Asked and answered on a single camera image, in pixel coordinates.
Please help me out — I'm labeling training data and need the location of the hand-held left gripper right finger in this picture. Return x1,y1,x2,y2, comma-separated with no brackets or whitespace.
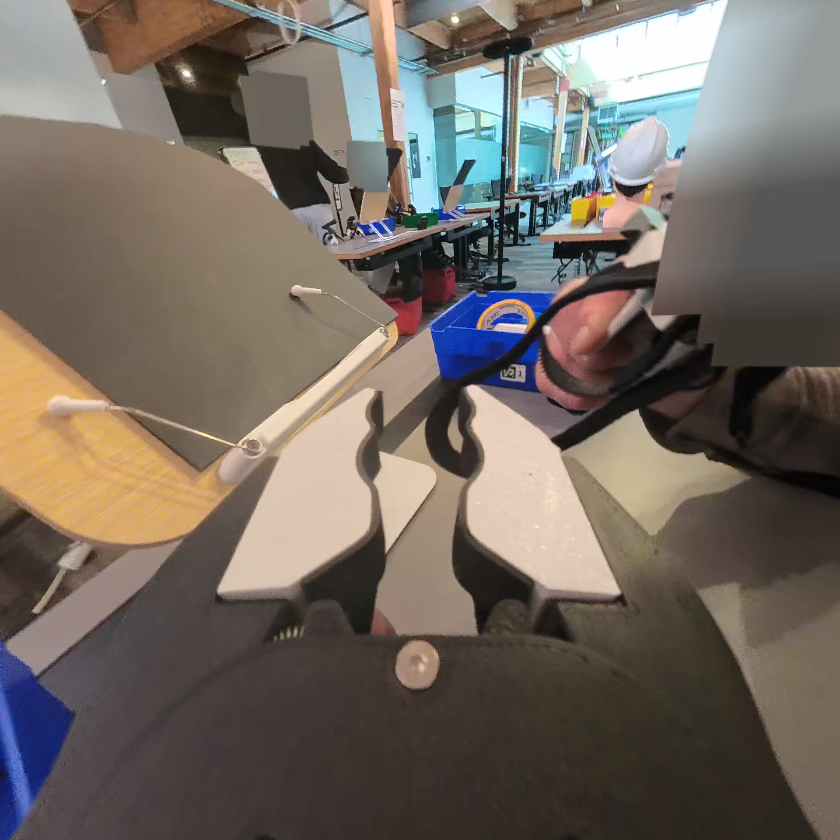
451,385,623,634

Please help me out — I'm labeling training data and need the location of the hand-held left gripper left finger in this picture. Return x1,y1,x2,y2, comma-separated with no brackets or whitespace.
217,387,386,635

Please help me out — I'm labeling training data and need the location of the black fabric strap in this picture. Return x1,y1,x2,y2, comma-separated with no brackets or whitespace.
424,264,718,480

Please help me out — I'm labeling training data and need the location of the blue plastic bin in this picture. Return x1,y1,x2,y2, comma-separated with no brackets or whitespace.
429,290,560,395
0,640,75,840

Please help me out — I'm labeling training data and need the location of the person's right forearm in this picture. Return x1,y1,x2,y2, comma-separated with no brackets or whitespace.
640,364,840,484

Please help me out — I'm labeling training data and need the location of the person's right hand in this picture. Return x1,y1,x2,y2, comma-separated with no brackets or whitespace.
535,279,658,412

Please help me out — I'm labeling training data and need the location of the yellow plastic bin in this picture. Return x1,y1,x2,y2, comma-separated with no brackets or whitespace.
569,190,652,222

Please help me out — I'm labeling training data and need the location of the white hard hat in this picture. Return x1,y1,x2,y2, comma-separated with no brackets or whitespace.
606,117,671,187

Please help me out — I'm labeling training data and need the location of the black light stand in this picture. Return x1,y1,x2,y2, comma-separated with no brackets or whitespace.
476,36,534,293

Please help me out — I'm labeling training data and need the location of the yellow tape roll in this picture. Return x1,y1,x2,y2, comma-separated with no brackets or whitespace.
475,297,537,336

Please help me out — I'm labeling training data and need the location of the red box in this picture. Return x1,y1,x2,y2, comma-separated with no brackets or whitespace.
382,294,425,337
421,265,458,307

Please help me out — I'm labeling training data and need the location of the long wooden desk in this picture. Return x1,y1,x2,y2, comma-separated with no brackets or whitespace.
331,210,492,273

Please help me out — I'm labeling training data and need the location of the black-faced wooden board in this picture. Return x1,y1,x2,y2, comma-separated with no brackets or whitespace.
0,115,401,548

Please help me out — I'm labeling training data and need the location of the printed whiteboard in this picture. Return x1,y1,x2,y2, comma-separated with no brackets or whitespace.
221,145,278,196

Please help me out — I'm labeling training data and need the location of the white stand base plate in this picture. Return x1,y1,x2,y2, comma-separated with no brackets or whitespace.
377,451,438,557

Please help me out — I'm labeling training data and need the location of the white peg with wire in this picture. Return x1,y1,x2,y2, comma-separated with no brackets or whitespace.
290,283,392,340
46,395,266,459

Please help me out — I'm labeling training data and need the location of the white cable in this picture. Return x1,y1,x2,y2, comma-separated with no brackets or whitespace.
31,541,93,616

